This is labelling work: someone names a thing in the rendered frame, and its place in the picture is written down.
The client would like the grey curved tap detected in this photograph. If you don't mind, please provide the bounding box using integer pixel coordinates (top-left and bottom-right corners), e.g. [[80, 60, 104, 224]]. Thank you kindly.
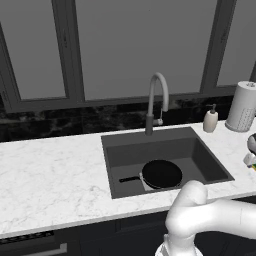
[[144, 72, 170, 136]]

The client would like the grey framed window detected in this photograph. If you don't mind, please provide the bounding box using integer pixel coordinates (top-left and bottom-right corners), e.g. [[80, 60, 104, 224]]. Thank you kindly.
[[0, 0, 256, 114]]

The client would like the black frying pan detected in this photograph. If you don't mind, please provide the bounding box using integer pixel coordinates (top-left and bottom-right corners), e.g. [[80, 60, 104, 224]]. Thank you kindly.
[[118, 159, 184, 190]]

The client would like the dark grey sink basin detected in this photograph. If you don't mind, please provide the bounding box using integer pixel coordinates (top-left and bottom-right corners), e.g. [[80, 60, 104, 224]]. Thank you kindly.
[[100, 126, 236, 200]]

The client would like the white paper towel roll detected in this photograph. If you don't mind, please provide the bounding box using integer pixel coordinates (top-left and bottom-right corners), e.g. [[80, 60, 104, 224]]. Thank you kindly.
[[224, 80, 256, 134]]

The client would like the white soap dispenser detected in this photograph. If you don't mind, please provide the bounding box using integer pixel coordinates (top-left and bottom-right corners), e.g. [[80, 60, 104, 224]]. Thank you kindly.
[[202, 103, 220, 134]]

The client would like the dark dishwasher front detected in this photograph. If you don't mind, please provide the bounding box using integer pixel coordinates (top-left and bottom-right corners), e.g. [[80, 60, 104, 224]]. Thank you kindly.
[[0, 229, 81, 256]]

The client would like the dark cupboard front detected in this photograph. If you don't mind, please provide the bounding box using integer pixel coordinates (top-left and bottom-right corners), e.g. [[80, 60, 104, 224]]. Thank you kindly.
[[78, 210, 170, 256]]

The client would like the silver dishwasher handle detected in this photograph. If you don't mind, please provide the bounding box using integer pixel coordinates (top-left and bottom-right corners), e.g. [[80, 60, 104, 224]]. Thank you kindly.
[[22, 242, 68, 256]]

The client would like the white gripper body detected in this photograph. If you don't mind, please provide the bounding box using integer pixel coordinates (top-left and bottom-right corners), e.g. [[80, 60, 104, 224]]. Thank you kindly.
[[242, 152, 256, 168]]

